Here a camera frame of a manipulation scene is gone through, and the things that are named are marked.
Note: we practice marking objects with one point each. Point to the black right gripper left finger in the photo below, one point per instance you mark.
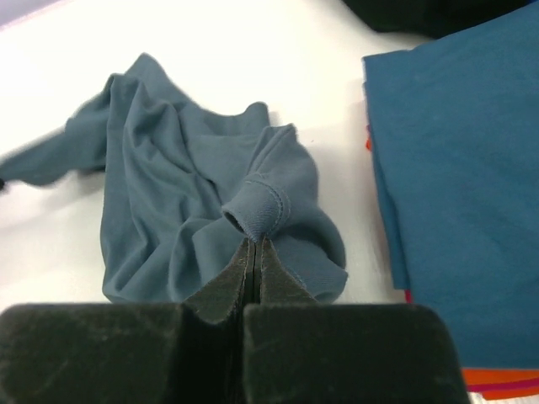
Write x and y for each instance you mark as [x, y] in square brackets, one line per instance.
[131, 353]

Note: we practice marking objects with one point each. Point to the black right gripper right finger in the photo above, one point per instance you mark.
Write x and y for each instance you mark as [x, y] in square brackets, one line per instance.
[296, 350]

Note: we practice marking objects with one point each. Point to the grey-blue t shirt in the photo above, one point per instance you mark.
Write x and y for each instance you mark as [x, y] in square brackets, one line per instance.
[184, 186]

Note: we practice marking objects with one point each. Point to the folded orange t shirt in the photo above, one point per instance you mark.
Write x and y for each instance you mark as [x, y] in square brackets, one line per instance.
[460, 214]

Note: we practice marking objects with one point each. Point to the folded magenta t shirt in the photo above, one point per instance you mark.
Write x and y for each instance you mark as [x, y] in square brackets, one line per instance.
[495, 331]

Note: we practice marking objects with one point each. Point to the folded teal t shirt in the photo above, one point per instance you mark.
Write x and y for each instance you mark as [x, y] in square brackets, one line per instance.
[454, 132]

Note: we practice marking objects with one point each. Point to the black t shirt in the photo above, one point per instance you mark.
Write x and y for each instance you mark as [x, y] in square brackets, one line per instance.
[436, 19]

